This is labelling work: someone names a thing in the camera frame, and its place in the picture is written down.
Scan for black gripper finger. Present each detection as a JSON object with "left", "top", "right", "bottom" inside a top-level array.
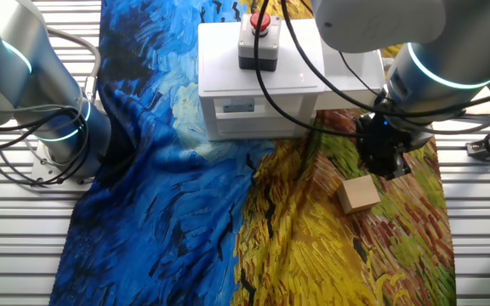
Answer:
[
  {"left": 387, "top": 150, "right": 413, "bottom": 182},
  {"left": 362, "top": 156, "right": 390, "bottom": 179}
]

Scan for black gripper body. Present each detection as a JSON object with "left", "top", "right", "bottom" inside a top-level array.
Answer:
[{"left": 354, "top": 112, "right": 412, "bottom": 171}]

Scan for wooden cube block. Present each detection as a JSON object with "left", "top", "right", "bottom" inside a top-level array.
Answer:
[{"left": 337, "top": 173, "right": 382, "bottom": 216}]

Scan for white plastic box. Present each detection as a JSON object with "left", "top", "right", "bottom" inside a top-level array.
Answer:
[{"left": 315, "top": 47, "right": 393, "bottom": 112}]

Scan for white drawer cabinet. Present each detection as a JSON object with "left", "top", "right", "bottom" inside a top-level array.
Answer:
[{"left": 197, "top": 17, "right": 327, "bottom": 142}]

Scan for painted wheat field cloth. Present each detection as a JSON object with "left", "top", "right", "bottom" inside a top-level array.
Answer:
[{"left": 48, "top": 0, "right": 457, "bottom": 306}]

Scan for grey emergency stop button box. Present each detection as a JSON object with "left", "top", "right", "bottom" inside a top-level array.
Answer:
[{"left": 236, "top": 11, "right": 282, "bottom": 72}]

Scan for small metal clamp bracket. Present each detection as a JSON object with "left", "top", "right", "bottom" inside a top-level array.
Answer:
[{"left": 465, "top": 142, "right": 487, "bottom": 162}]

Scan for grey robot hose cable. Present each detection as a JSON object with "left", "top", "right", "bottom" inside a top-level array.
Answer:
[{"left": 40, "top": 24, "right": 102, "bottom": 105}]

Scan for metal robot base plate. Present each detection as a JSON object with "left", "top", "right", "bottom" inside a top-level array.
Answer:
[{"left": 30, "top": 139, "right": 95, "bottom": 193}]

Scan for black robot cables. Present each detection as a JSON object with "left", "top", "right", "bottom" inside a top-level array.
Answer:
[{"left": 0, "top": 82, "right": 97, "bottom": 184}]

